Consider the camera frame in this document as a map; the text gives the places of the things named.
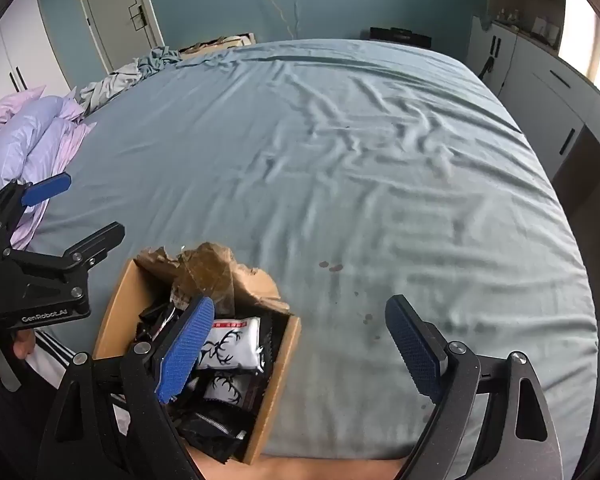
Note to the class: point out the person's bare leg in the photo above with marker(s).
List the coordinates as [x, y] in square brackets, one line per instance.
[305, 470]

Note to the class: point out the torn brown packing tape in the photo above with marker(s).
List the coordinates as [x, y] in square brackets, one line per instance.
[205, 270]

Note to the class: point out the flat brown carton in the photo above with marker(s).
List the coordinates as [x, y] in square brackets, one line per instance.
[215, 44]

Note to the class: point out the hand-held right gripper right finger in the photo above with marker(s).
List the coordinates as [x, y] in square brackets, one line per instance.
[415, 350]

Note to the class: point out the white low cabinet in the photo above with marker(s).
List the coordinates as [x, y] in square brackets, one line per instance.
[540, 90]

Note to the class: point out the crumpled blue cloth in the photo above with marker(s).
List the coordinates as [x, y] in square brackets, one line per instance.
[160, 60]

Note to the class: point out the brown cardboard box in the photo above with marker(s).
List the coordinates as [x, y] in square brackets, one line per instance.
[282, 360]

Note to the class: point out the black electronic device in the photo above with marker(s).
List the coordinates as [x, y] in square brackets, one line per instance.
[400, 36]

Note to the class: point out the heap of antler-print snack packets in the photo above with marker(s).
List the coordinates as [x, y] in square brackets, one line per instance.
[235, 345]

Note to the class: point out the purple duvet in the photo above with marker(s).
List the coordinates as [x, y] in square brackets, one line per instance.
[30, 130]

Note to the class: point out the black striped shorts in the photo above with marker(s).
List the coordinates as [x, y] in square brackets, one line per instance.
[55, 355]

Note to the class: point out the crumpled grey cloth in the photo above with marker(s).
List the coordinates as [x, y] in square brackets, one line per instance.
[110, 85]

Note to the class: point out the wooden shelf niche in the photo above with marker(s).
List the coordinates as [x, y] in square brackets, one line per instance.
[525, 5]

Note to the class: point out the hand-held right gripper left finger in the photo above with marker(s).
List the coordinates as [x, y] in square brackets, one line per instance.
[185, 350]

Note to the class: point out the white panel door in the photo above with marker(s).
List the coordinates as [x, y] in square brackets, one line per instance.
[110, 10]

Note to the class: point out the person's left hand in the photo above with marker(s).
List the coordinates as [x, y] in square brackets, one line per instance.
[25, 342]

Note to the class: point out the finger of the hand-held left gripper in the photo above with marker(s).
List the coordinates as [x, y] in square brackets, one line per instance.
[97, 242]
[47, 187]

